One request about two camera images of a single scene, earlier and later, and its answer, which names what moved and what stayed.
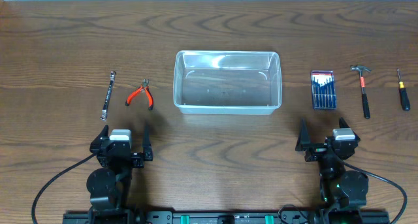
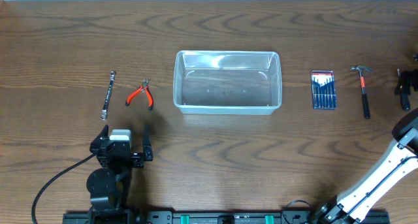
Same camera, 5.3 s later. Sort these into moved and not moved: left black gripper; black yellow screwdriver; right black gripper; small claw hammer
Moved: right black gripper
Not moved: small claw hammer; left black gripper; black yellow screwdriver
